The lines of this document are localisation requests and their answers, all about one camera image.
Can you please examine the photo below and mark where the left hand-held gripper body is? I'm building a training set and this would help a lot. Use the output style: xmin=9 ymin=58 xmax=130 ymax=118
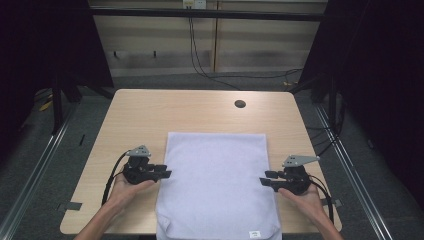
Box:
xmin=122 ymin=144 xmax=157 ymax=185

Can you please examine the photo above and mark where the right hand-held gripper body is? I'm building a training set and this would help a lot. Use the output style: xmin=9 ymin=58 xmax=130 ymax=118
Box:
xmin=273 ymin=155 xmax=321 ymax=196

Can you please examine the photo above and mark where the lavender towel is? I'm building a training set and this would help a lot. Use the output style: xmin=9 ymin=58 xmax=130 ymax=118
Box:
xmin=155 ymin=131 xmax=283 ymax=240

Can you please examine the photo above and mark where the person's left hand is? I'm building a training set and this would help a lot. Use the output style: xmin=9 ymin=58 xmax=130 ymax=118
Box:
xmin=109 ymin=173 xmax=156 ymax=210

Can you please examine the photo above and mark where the person's right hand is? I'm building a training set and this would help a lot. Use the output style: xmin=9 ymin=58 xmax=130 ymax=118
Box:
xmin=277 ymin=183 xmax=323 ymax=218

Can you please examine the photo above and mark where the grey tape strip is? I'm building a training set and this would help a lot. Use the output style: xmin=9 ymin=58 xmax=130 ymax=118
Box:
xmin=321 ymin=198 xmax=344 ymax=208
xmin=56 ymin=201 xmax=84 ymax=213

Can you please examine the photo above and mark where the black metal stand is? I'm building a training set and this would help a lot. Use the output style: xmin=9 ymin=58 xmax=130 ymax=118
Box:
xmin=50 ymin=74 xmax=65 ymax=136

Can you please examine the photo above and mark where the dark curtain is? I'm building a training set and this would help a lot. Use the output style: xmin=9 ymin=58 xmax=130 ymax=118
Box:
xmin=293 ymin=0 xmax=424 ymax=209
xmin=0 ymin=0 xmax=115 ymax=164

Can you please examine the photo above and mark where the black horizontal bar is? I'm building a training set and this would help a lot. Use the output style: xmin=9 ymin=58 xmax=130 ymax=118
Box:
xmin=89 ymin=7 xmax=328 ymax=23

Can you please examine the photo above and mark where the left hand-held gripper black cable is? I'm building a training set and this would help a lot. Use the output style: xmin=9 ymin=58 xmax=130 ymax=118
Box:
xmin=101 ymin=150 xmax=132 ymax=206

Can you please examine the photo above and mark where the hand-held gripper black cable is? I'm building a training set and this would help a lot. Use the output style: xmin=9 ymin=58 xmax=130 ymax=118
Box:
xmin=101 ymin=150 xmax=132 ymax=206
xmin=307 ymin=174 xmax=336 ymax=225

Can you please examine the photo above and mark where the right hand-held gripper black cable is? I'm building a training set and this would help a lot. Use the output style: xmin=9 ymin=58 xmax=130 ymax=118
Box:
xmin=307 ymin=174 xmax=336 ymax=225

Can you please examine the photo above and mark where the metal floor rail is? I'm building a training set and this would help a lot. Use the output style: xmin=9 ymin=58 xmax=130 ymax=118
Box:
xmin=314 ymin=104 xmax=395 ymax=240
xmin=0 ymin=99 xmax=78 ymax=240

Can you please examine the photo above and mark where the black wall cable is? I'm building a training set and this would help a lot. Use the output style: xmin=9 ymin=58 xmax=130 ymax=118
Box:
xmin=187 ymin=8 xmax=304 ymax=91

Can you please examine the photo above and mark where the white wall socket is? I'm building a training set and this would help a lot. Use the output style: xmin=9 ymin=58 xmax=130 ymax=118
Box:
xmin=182 ymin=0 xmax=208 ymax=10

